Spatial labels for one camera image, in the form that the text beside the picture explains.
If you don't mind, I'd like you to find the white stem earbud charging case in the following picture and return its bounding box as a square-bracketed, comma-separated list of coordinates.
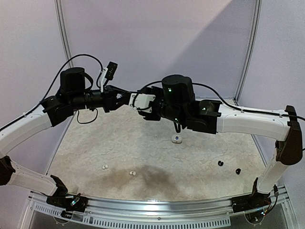
[172, 135, 183, 144]

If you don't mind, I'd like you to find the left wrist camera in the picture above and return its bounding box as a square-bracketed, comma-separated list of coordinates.
[96, 62, 118, 93]

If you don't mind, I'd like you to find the aluminium front rail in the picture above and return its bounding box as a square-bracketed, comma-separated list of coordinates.
[21, 186, 297, 229]

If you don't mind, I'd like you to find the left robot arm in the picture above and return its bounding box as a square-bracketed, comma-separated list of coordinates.
[0, 67, 132, 207]

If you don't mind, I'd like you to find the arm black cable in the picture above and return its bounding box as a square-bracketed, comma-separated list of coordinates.
[132, 81, 305, 151]
[21, 53, 104, 125]

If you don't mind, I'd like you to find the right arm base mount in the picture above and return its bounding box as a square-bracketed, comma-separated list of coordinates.
[231, 192, 272, 213]

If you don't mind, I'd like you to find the left aluminium frame post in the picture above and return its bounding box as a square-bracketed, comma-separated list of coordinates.
[54, 0, 71, 60]

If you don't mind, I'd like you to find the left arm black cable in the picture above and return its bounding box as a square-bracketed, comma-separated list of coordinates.
[21, 53, 104, 125]

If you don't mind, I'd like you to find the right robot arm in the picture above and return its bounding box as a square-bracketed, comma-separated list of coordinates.
[130, 74, 303, 208]

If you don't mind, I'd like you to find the right aluminium frame post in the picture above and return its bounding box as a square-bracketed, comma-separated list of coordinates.
[234, 0, 262, 103]

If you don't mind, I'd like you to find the aluminium frame post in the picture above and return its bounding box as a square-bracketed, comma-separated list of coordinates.
[54, 0, 71, 60]
[234, 0, 262, 103]

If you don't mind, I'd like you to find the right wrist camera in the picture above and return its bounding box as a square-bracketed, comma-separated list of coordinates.
[129, 93, 155, 113]

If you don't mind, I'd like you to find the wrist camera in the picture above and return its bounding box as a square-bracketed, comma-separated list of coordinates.
[129, 93, 155, 113]
[96, 62, 118, 93]

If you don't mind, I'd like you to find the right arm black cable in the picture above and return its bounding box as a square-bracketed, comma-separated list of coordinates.
[132, 81, 305, 151]

